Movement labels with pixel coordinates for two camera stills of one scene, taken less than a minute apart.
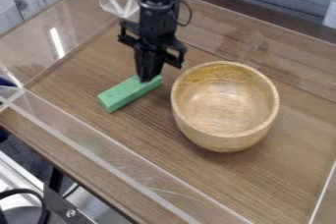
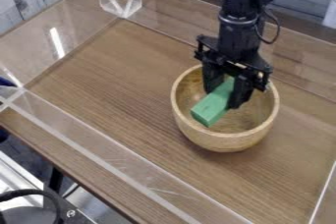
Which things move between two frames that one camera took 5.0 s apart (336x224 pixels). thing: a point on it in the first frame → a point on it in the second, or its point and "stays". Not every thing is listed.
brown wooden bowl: [224, 104] stays
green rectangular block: [127, 91] → [212, 106]
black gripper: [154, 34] → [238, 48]
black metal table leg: [55, 179] stays
